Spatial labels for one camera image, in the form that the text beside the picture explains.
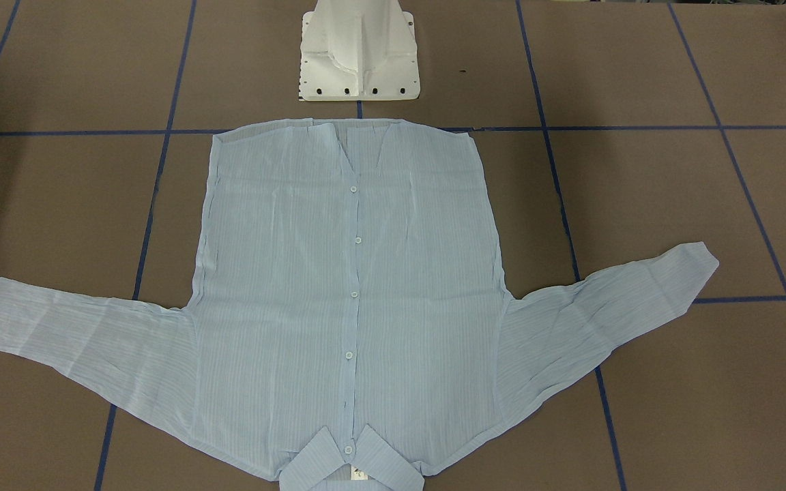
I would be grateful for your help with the light blue button-up shirt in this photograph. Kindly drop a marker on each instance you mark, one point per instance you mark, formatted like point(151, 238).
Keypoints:
point(349, 325)

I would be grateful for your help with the white camera mast base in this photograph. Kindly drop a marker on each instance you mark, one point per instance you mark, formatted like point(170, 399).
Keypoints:
point(365, 51)

